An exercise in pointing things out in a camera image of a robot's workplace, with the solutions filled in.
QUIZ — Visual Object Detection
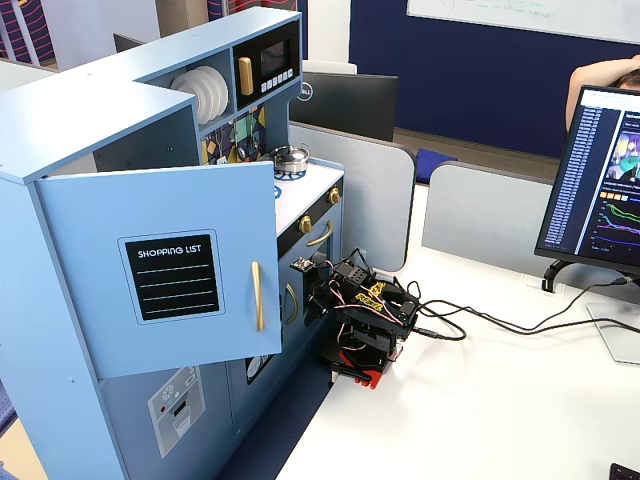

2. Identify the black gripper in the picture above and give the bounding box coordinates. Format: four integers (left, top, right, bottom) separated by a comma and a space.
302, 259, 375, 327

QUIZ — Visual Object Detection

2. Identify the bare person forearm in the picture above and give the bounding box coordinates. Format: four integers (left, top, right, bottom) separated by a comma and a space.
565, 54, 640, 136

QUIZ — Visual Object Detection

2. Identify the silver toy pot with lid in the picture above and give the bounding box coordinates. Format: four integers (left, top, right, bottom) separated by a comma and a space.
257, 143, 311, 176

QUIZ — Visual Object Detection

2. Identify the red table clamp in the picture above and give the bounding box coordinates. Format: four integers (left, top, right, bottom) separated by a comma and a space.
329, 349, 386, 390

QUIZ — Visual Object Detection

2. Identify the grey desk divider panel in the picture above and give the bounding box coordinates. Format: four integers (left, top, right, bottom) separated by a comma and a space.
288, 122, 417, 274
421, 162, 569, 281

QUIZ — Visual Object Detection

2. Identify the blue chair seat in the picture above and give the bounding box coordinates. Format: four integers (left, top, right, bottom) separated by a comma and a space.
413, 147, 459, 185

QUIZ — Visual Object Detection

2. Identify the teal toy spatula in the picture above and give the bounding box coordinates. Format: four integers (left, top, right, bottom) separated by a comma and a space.
233, 113, 254, 162

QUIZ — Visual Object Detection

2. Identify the black Dell monitor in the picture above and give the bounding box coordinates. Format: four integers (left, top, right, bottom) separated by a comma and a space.
288, 70, 400, 144

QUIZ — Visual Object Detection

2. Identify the blue shopping list fridge door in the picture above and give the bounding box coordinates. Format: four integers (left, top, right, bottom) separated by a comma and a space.
34, 160, 283, 381

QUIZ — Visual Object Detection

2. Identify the black toy microwave door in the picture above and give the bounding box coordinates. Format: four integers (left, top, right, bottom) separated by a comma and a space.
232, 20, 301, 112

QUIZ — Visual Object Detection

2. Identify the lit computer monitor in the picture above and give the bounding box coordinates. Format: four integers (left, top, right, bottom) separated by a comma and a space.
533, 84, 640, 277

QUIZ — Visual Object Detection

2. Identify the blue wooden toy kitchen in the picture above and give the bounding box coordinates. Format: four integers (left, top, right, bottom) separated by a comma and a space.
0, 7, 346, 480

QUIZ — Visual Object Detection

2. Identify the white whiteboard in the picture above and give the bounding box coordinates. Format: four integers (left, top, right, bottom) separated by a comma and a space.
405, 0, 640, 46

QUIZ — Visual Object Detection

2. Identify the person head dark hair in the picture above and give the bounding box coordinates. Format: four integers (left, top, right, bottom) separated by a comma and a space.
613, 67, 640, 94

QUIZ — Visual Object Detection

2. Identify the gold cabinet door handle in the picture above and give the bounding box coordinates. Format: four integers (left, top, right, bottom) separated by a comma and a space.
284, 282, 300, 325

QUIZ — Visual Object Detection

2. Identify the white red servo wire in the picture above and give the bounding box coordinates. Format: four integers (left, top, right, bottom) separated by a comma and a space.
319, 259, 404, 362

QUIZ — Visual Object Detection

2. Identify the gold fridge door handle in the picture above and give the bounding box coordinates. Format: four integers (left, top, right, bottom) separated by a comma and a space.
250, 260, 265, 333

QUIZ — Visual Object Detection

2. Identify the gold oven door handle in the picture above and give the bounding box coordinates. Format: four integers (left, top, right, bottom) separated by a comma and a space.
305, 219, 335, 247

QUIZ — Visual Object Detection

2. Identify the black cable with plug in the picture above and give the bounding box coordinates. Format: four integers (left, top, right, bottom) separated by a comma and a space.
412, 299, 640, 342

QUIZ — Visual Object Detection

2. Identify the gold microwave handle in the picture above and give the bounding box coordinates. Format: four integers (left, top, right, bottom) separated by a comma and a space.
237, 56, 254, 96

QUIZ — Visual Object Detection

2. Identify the grey monitor base plate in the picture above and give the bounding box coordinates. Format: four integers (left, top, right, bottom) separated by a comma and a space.
585, 301, 640, 366

